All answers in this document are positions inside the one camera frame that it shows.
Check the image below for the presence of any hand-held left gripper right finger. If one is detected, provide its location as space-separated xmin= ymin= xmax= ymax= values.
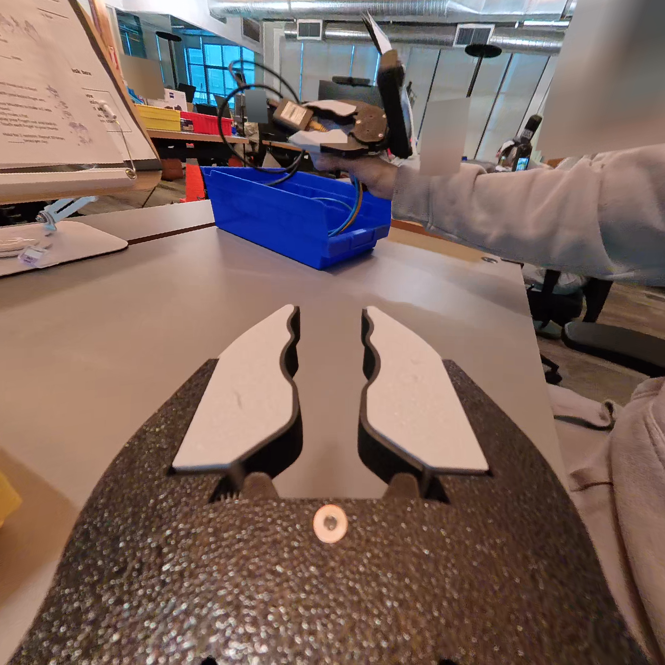
xmin=357 ymin=305 xmax=491 ymax=478

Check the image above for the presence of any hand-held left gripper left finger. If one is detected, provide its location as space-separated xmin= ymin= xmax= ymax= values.
xmin=170 ymin=304 xmax=304 ymax=479

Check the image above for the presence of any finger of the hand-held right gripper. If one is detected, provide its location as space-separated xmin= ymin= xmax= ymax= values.
xmin=304 ymin=99 xmax=359 ymax=123
xmin=288 ymin=129 xmax=350 ymax=152

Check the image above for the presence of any black ethernet splitter box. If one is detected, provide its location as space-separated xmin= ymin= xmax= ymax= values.
xmin=274 ymin=100 xmax=313 ymax=128

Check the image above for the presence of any black cable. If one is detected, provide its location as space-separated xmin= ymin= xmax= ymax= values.
xmin=218 ymin=60 xmax=305 ymax=188

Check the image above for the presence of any blue ethernet cable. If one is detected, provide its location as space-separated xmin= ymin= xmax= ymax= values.
xmin=311 ymin=195 xmax=360 ymax=238

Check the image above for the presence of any yellow ethernet cable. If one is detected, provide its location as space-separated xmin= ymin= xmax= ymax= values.
xmin=349 ymin=176 xmax=365 ymax=232

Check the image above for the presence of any blue plastic bin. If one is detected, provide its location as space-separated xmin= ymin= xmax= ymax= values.
xmin=200 ymin=165 xmax=393 ymax=271

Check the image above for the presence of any person's right forearm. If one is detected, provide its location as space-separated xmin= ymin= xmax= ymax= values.
xmin=392 ymin=144 xmax=665 ymax=286

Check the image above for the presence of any grey desk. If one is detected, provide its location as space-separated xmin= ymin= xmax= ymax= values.
xmin=0 ymin=199 xmax=572 ymax=660

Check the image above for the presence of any person's right hand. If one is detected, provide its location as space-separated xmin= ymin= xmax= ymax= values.
xmin=314 ymin=153 xmax=403 ymax=201

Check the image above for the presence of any black floor lamp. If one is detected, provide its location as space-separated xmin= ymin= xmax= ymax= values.
xmin=465 ymin=44 xmax=502 ymax=99
xmin=156 ymin=31 xmax=183 ymax=90

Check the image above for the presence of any red storage bin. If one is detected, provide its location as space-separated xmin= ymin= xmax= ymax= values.
xmin=180 ymin=112 xmax=234 ymax=134

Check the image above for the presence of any orange traffic cone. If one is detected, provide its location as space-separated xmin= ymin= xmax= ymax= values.
xmin=184 ymin=158 xmax=207 ymax=203

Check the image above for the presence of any black handheld device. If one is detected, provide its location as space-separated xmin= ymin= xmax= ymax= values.
xmin=498 ymin=114 xmax=543 ymax=173

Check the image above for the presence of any small yellow storage bin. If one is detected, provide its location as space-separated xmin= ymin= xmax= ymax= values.
xmin=134 ymin=104 xmax=183 ymax=132

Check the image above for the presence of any black office chair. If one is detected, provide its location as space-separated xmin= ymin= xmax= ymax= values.
xmin=525 ymin=269 xmax=665 ymax=388

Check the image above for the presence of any white stand base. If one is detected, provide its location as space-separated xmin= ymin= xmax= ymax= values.
xmin=0 ymin=221 xmax=129 ymax=278

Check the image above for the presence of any person's grey hoodie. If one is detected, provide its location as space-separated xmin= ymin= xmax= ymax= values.
xmin=546 ymin=376 xmax=665 ymax=665

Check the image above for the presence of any wooden document board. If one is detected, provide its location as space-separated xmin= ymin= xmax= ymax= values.
xmin=0 ymin=0 xmax=163 ymax=206

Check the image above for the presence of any yellow plastic bin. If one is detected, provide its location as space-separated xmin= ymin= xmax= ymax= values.
xmin=0 ymin=470 xmax=23 ymax=528

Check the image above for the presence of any printed instruction sheet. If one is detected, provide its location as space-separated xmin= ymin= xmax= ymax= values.
xmin=0 ymin=0 xmax=159 ymax=169

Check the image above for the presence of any silver ventilation duct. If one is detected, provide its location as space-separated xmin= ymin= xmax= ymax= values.
xmin=208 ymin=0 xmax=575 ymax=19
xmin=283 ymin=21 xmax=564 ymax=55

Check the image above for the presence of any wire page holder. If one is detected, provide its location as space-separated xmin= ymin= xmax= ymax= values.
xmin=99 ymin=101 xmax=139 ymax=181

